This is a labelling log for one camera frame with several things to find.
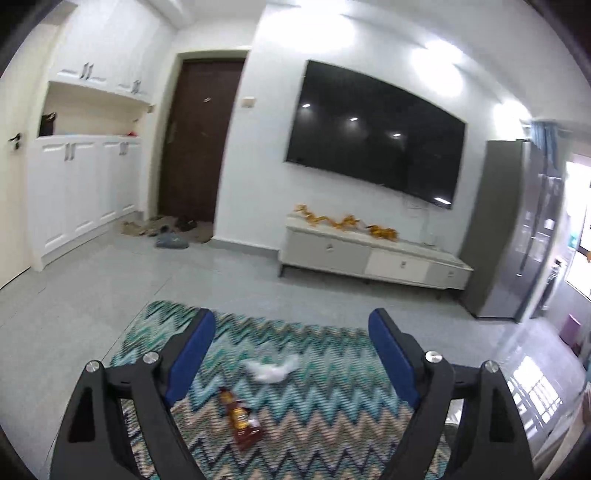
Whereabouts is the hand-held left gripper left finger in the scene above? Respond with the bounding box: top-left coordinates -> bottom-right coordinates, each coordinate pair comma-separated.
48,308 -> 218,480

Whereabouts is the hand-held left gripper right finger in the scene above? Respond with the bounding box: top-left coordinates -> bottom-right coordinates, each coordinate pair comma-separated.
367,308 -> 536,480

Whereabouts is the brown snack wrapper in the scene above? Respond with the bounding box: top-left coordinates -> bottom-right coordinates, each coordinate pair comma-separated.
218,387 -> 263,448

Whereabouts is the white tissue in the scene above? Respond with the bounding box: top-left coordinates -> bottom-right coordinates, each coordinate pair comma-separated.
242,355 -> 301,384

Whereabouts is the teal zigzag rug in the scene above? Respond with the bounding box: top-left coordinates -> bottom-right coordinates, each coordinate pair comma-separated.
108,300 -> 455,480

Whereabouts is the white television cabinet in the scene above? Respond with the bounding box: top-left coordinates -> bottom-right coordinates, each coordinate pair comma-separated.
278,213 -> 475,301

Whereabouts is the pile of shoes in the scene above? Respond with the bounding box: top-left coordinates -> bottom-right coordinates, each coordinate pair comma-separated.
121,215 -> 213,250

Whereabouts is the gold tinsel garland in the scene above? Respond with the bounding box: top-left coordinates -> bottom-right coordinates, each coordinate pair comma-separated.
295,204 -> 399,242

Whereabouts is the grey refrigerator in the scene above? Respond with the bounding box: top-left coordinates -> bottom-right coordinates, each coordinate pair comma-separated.
461,138 -> 568,322

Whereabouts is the purple stool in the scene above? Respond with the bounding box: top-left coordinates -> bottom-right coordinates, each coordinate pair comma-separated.
560,314 -> 583,352

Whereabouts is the white built-in shoe cabinet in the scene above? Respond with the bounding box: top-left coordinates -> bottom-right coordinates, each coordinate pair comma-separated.
27,0 -> 183,274

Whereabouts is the dark brown door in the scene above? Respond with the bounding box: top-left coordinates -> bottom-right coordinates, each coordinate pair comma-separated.
158,50 -> 250,228

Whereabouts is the large window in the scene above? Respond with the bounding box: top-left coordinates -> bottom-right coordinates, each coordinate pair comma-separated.
564,161 -> 591,301

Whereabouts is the white door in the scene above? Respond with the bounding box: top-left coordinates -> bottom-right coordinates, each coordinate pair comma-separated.
0,60 -> 47,289

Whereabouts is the blue curtain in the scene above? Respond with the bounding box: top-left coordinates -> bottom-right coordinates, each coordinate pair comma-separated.
529,121 -> 571,176

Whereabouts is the black wall television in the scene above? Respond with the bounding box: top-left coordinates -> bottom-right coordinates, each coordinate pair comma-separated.
284,59 -> 467,210

